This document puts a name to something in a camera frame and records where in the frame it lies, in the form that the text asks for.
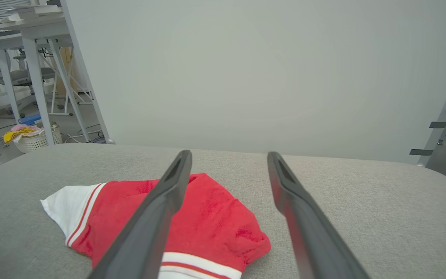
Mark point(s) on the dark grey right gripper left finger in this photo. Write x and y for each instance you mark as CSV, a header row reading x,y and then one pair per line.
x,y
145,232

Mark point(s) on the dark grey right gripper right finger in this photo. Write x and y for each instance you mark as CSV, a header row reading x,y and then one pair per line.
x,y
312,240

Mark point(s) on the red Bulls basketball jersey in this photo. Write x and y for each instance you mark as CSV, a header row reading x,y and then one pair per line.
x,y
215,217

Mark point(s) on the white woven laundry basket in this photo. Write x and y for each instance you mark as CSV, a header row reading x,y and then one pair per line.
x,y
37,142

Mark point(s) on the white metal stand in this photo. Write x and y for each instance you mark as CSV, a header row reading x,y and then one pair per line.
x,y
78,92

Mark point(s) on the pink cloth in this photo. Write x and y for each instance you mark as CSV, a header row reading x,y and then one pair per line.
x,y
23,127

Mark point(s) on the blue box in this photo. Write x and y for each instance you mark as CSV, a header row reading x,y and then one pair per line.
x,y
30,118

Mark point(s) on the yellow cloth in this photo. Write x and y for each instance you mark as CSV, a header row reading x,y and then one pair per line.
x,y
16,134

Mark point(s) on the white partition screen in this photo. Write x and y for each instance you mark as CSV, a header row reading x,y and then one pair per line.
x,y
269,69

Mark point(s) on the brown cardboard sheet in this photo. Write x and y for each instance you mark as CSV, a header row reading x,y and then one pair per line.
x,y
66,66

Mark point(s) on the grey office chair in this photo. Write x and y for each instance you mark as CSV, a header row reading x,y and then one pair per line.
x,y
19,76

